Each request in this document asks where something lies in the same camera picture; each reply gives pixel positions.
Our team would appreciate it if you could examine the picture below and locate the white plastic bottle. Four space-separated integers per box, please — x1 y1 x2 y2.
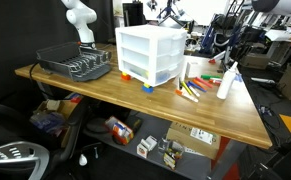
216 61 240 101

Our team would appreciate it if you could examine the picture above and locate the blue toy block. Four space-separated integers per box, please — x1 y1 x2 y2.
141 82 155 94

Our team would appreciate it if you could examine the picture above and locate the orange toy block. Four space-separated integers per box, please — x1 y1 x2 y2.
120 71 132 82

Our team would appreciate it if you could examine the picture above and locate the grey lower shelf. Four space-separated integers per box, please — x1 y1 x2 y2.
83 109 248 180

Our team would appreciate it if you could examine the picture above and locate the yellow marker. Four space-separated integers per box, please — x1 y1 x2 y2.
179 80 194 98

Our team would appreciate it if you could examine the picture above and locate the white plastic drawer unit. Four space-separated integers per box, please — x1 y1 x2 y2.
114 24 188 88

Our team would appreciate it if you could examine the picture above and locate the white marker with orange cap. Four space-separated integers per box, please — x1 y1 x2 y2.
174 88 200 104

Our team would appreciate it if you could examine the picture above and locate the red white package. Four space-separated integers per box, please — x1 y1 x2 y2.
104 115 135 146

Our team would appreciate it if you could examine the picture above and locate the white marker with blue cap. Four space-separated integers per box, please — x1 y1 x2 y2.
185 82 202 99

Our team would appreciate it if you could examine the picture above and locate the white square cup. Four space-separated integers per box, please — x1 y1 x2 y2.
183 55 203 80

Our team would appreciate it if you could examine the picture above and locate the small white box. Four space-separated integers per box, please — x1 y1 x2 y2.
136 135 159 159

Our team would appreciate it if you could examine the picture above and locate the pink marker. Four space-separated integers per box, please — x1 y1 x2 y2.
195 76 215 90

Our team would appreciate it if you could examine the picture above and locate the flat labelled cardboard box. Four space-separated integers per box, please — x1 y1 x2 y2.
165 121 222 161

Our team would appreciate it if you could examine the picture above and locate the clear glass jar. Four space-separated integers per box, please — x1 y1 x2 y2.
158 137 186 171

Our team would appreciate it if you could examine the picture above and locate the red white Expo marker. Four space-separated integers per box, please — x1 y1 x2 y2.
208 78 224 86

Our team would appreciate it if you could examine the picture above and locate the grey dish rack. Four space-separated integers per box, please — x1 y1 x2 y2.
35 41 113 83

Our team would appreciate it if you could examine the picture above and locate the black computer monitor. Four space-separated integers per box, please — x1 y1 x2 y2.
121 2 148 28

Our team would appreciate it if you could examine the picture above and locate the open cardboard box with clutter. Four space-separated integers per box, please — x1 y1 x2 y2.
29 98 83 148

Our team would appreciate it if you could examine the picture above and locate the white power strip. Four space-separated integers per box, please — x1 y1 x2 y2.
250 76 277 85

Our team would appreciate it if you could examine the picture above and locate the black curtain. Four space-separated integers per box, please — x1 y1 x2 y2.
0 0 117 104

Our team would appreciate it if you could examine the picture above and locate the black mesh office chair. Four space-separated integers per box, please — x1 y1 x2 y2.
0 96 90 180

